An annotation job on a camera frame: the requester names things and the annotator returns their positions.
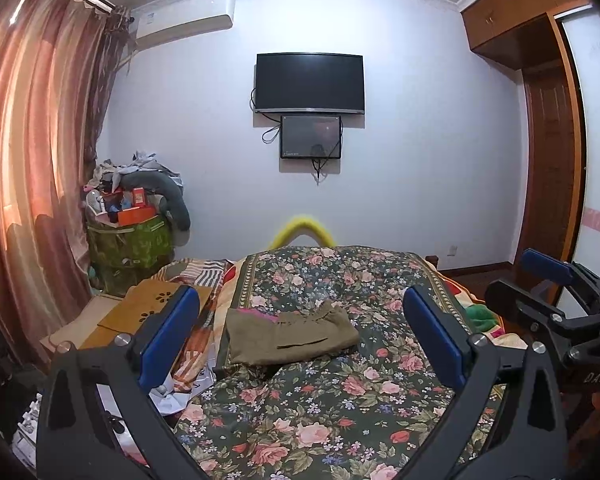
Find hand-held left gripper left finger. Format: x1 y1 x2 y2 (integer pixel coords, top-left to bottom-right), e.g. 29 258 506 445
36 284 211 480

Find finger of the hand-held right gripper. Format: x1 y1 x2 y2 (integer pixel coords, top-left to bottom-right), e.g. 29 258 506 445
515 247 600 311
484 279 600 357

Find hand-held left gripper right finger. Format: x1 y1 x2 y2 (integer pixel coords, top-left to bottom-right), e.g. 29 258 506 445
397 285 568 480

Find olive brown pants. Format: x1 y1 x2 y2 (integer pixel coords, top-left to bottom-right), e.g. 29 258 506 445
224 302 360 367

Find wooden board with flower cutouts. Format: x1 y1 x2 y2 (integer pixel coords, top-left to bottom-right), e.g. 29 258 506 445
97 280 221 333

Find striped cloth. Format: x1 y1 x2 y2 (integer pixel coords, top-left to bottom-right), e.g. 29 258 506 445
152 259 232 292

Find crumpled white paper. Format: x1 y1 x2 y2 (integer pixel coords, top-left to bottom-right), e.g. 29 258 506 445
149 379 202 417

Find green patterned storage box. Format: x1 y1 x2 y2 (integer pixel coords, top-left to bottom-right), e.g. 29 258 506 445
86 215 175 296

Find flat brown cardboard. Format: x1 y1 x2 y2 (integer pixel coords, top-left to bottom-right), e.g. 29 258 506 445
40 294 131 357

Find brown wooden door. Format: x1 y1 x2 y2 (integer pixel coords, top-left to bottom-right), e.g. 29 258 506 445
517 67 587 281

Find orange cardboard box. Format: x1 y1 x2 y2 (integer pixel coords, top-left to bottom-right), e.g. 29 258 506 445
116 205 157 227

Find dark floral blanket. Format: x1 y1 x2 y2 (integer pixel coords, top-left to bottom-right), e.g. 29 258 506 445
172 245 511 480

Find yellow foam arch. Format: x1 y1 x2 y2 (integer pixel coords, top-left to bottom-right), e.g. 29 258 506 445
269 215 337 250

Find pile of grey clothes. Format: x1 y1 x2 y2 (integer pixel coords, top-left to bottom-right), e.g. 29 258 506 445
92 150 182 186

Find pink curtain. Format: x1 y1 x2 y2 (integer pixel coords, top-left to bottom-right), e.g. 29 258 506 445
0 0 132 361

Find brown wooden overhead cabinet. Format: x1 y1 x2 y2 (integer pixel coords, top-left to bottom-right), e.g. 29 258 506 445
459 0 595 70

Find white air conditioner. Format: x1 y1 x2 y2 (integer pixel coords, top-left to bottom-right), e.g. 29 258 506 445
129 0 237 52

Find hanging black monitor cable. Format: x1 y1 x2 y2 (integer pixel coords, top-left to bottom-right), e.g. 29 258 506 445
310 144 342 184

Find small black wall monitor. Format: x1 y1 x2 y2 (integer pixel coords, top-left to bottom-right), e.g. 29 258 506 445
280 115 343 161

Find large black wall television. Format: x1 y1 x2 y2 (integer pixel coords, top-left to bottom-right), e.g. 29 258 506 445
255 52 366 115

